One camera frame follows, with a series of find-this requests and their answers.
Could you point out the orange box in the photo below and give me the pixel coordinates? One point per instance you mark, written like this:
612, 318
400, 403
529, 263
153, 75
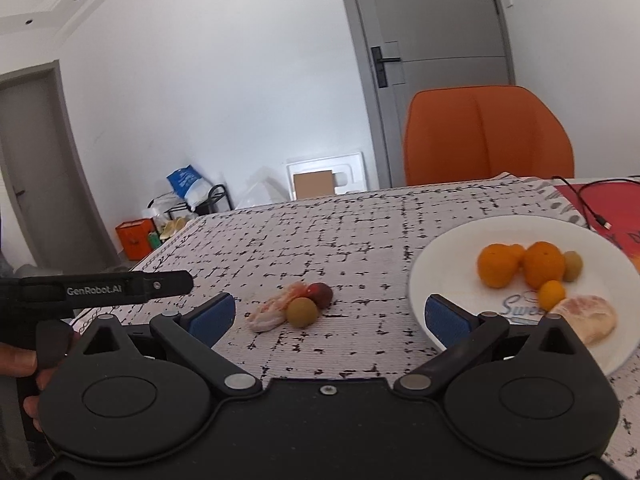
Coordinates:
134, 240

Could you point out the green box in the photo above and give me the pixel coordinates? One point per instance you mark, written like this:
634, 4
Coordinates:
155, 241

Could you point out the white foam board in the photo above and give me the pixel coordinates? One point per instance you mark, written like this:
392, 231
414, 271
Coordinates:
350, 170

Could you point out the grey room door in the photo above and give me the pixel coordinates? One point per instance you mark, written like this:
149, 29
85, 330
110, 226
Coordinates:
40, 160

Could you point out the red place mat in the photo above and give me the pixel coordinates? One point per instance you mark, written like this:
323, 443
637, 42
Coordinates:
620, 205

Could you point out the small orange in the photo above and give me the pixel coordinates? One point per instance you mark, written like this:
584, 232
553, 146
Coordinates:
551, 295

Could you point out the person's left hand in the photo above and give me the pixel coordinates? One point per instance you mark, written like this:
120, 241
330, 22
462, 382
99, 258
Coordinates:
17, 360

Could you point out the brown cardboard piece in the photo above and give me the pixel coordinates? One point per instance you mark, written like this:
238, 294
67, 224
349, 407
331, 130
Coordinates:
313, 185

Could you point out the orange chair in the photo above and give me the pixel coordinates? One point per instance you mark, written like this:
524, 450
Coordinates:
480, 135

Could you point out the large orange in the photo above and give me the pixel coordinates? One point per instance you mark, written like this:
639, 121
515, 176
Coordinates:
544, 264
497, 266

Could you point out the yellow slippers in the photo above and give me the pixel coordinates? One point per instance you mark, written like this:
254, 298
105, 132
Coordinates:
175, 226

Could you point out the clear plastic bag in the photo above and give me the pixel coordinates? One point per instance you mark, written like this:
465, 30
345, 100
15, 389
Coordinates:
260, 192

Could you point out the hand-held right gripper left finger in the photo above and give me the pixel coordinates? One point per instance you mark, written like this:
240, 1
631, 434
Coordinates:
212, 319

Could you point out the blue white bag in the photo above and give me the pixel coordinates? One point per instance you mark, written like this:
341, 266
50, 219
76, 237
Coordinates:
187, 185

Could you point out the white ceramic plate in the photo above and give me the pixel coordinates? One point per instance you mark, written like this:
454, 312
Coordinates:
450, 270

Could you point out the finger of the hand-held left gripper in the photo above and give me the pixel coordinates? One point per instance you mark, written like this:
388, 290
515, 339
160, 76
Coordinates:
140, 286

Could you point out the small yellow green fruit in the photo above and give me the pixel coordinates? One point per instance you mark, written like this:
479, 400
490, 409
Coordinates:
301, 312

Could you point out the dark red plum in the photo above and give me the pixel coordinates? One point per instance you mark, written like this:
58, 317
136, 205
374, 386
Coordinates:
321, 294

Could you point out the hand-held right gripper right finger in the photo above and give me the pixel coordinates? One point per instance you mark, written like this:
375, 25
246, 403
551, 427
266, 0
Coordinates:
447, 321

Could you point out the peeled pomelo piece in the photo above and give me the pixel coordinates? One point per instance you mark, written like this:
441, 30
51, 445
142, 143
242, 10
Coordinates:
270, 312
587, 317

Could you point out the brown green kiwi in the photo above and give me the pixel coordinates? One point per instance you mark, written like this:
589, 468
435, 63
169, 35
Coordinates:
573, 265

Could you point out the black metal rack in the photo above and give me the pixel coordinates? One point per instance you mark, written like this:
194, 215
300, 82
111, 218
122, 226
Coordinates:
220, 190

